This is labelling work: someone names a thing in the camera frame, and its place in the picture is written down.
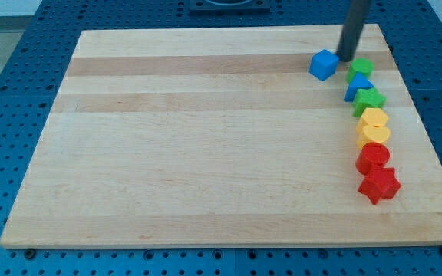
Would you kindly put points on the green star block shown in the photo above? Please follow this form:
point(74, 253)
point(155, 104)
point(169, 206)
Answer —
point(366, 98)

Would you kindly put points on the blue triangle block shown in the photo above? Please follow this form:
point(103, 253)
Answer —
point(359, 81)

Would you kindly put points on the blue cube block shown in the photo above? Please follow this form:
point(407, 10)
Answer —
point(323, 64)

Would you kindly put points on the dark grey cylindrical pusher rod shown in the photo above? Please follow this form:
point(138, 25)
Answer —
point(351, 31)

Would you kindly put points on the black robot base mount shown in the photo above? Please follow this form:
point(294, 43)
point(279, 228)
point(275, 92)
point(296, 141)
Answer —
point(230, 6)

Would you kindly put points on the red cylinder block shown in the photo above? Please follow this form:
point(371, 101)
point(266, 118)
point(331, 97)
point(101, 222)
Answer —
point(372, 154)

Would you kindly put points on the yellow hexagon block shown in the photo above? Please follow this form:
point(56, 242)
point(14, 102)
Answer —
point(374, 117)

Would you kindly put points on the red star block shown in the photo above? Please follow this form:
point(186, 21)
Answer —
point(380, 183)

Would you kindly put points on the light wooden board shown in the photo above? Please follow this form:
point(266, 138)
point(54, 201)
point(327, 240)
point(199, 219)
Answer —
point(219, 138)

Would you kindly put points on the yellow heart block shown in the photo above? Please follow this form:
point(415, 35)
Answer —
point(373, 134)

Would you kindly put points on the green cylinder block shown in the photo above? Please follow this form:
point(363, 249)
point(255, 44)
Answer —
point(360, 65)

